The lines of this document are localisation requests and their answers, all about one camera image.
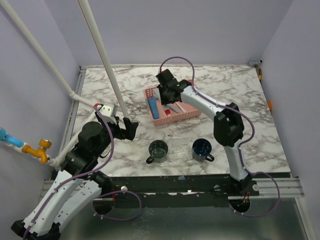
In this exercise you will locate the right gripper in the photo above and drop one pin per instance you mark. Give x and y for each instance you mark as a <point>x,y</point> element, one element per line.
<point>164,101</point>

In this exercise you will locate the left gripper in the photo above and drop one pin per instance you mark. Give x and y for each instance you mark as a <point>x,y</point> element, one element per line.
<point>131,128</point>

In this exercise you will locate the white toothpaste tube red cap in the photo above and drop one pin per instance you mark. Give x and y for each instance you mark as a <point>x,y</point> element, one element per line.
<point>168,108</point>

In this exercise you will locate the pink perforated plastic basket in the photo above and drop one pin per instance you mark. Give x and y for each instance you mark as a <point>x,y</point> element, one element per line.
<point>164,119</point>

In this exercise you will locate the dark green mug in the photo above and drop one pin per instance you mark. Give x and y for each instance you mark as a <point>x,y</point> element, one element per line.
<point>158,150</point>

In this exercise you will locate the dark blue mug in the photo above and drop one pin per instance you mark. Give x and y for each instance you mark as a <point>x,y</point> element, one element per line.
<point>201,150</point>

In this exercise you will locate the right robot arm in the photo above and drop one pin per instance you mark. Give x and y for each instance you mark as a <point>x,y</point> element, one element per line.
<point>228,126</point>

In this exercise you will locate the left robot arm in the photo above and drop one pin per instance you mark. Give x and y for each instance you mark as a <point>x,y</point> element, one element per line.
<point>65,175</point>

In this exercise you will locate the light blue toothbrush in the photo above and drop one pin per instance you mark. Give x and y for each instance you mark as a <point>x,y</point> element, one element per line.
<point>156,94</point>

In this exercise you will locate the blue toothpaste tube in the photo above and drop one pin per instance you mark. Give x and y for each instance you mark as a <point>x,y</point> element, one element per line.
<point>153,108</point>

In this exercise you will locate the white toothbrush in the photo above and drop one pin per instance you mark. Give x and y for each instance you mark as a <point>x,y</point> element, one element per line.
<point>181,107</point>

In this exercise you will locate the yellow brass tap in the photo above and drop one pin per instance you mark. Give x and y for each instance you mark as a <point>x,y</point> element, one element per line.
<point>40,152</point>

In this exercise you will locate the yellow black tool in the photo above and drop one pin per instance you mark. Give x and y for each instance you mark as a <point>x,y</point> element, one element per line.
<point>259,73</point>

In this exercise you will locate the orange clip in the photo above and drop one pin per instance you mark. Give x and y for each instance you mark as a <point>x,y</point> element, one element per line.
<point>269,105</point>

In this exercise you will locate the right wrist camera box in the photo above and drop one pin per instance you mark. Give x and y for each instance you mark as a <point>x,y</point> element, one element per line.
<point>165,78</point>

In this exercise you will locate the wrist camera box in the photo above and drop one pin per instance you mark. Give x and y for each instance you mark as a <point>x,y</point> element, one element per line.
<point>165,78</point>
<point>108,112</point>

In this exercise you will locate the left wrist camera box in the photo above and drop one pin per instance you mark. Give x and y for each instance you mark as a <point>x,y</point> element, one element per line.
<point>108,112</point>

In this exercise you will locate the silver corner bracket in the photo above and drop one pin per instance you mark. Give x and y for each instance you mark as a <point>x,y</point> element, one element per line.
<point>256,64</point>

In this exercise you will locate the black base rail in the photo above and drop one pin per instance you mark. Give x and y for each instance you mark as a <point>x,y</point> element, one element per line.
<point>154,191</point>

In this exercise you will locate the blue hose connector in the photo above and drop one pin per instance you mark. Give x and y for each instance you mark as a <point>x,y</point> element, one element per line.
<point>9,139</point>

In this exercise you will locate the white pvc pipe frame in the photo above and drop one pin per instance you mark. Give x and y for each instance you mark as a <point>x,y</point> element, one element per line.
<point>95,33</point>

